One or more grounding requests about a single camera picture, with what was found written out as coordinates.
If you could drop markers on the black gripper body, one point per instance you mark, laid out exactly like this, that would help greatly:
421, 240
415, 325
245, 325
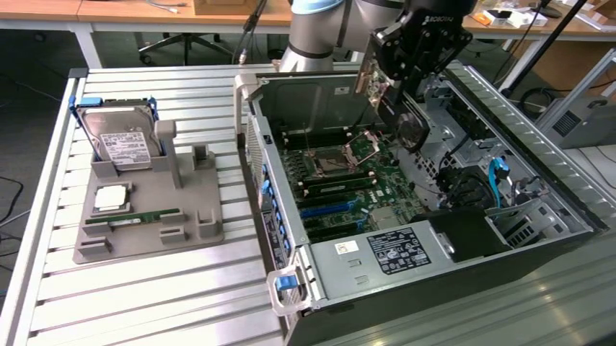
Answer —
438, 11

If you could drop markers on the black graphics card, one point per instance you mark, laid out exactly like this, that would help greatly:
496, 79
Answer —
409, 126

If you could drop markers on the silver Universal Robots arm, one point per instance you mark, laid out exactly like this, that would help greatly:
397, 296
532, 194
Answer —
313, 32

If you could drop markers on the wooden desk with clutter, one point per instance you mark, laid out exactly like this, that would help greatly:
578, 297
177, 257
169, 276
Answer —
491, 30

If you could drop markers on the black round object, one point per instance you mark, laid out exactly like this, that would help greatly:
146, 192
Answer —
548, 11

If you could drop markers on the metal drive cage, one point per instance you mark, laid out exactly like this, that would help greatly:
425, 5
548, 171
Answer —
452, 133

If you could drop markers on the black tripod pole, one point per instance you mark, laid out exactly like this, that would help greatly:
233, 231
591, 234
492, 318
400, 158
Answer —
554, 34

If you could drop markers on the metal socket cover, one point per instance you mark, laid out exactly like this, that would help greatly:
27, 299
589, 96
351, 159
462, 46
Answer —
361, 146

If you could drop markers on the black RAM slot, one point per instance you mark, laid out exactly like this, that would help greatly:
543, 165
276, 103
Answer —
317, 143
317, 134

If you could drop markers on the thin locking lever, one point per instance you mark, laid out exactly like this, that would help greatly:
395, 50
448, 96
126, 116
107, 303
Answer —
308, 138

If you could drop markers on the green motherboard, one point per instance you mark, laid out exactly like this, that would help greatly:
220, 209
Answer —
385, 184

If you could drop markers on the grey computer tower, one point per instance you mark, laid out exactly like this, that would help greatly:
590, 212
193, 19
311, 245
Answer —
593, 126

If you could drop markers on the cardboard box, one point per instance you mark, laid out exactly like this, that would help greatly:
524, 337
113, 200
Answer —
221, 7

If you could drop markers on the black installed RAM stick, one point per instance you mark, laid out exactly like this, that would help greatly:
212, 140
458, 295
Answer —
337, 187

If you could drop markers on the black office chair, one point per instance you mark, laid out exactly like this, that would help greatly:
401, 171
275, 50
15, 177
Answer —
185, 43

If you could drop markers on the blue expansion slot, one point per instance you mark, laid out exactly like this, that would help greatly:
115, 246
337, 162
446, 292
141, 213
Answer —
328, 210

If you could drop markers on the silver chipset heatsink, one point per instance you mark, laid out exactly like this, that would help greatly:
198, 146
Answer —
385, 218

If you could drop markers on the black expansion slot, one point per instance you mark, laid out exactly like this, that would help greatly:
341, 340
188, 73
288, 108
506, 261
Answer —
332, 223
337, 234

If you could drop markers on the metal disk bay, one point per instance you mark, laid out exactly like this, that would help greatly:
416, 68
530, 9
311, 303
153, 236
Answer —
524, 223

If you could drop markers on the black plastic shroud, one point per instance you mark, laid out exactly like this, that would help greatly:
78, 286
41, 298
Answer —
462, 234

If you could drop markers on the long wooden desk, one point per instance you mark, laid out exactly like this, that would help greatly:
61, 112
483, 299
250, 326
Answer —
121, 14

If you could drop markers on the hard disk in blue carrier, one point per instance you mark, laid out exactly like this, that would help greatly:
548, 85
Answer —
125, 133

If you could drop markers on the open black PC case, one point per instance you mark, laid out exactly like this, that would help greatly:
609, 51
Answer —
530, 266

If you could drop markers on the grey power supply unit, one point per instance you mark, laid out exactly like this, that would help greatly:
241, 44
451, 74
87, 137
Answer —
337, 274

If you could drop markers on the grey parts rack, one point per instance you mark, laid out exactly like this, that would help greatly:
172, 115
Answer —
154, 194

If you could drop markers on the green RAM stick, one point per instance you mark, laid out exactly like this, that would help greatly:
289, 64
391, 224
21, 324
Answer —
145, 216

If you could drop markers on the silver CPU chip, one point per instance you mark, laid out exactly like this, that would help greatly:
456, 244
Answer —
110, 198

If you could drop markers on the grey case clamp bracket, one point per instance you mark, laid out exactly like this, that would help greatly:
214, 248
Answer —
284, 310
245, 84

